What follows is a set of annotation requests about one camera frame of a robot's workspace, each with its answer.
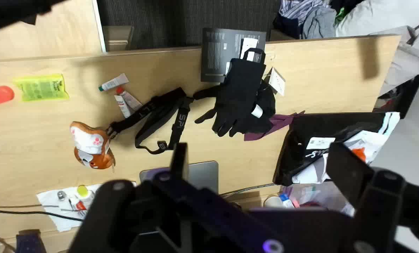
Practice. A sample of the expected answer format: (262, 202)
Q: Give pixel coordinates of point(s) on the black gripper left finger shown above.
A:
(126, 211)

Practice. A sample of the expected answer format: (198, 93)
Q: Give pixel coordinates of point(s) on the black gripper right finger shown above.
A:
(379, 201)

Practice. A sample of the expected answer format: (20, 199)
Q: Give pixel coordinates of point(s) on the yellow-green nail clipper pouch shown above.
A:
(43, 87)

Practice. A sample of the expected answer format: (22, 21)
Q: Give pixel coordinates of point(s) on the black open box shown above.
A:
(296, 140)

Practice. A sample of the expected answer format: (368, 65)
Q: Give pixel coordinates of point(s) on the small yellow round item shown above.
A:
(82, 190)

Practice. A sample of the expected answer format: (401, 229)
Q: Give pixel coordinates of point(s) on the white plastic bag with print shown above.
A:
(372, 138)

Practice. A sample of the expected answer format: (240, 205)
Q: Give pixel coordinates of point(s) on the crumpled clear plastic wrapper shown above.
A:
(313, 197)

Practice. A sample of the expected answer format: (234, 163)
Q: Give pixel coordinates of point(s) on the white paper sheet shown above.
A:
(56, 211)

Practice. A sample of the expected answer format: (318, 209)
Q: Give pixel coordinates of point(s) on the small purple box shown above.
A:
(30, 240)

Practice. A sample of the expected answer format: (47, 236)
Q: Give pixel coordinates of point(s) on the white and red tube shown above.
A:
(123, 107)
(131, 97)

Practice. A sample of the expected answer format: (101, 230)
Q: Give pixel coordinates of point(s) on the purple cloth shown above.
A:
(281, 122)

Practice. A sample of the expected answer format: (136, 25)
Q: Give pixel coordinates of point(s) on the white tube with green cap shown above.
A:
(113, 83)

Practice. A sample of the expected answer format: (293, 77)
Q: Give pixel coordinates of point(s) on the white paper tag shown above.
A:
(278, 81)

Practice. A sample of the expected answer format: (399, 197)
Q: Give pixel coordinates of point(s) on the pair of black gloves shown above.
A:
(240, 93)

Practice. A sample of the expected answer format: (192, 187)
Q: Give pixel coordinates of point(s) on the light wooden side cabinet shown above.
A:
(74, 32)

